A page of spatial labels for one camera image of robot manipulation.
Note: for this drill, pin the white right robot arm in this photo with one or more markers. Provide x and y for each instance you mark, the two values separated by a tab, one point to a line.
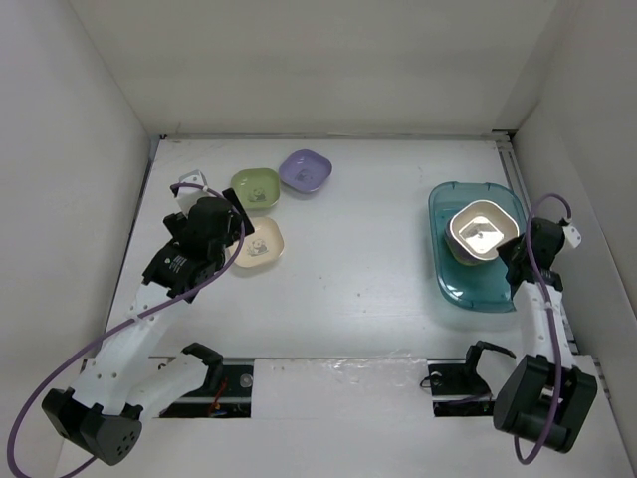
547	398

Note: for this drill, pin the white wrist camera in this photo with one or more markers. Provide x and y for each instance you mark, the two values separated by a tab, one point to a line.
572	237
192	188

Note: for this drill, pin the teal plastic bin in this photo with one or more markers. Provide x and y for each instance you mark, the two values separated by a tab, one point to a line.
481	288

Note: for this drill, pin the green panda plate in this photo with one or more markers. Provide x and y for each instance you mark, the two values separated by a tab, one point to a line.
257	188

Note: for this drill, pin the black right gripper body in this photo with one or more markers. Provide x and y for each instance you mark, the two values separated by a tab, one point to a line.
511	250

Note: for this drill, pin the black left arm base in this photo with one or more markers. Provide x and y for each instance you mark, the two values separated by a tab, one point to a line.
226	395

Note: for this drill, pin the purple panda plate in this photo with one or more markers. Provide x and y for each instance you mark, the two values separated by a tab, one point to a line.
305	171
461	255

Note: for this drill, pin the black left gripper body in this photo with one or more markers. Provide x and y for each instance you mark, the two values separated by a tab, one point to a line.
234	236

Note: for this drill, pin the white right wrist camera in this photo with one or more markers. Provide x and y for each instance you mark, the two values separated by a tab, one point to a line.
572	237

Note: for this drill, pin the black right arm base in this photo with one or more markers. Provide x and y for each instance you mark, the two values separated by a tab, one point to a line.
455	385

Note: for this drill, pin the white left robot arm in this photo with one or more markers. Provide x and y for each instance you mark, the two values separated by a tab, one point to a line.
104	410

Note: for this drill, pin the cream panda plate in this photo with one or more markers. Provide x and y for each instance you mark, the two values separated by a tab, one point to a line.
481	227
263	247

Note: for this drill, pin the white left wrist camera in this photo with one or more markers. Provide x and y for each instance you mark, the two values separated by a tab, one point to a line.
192	188

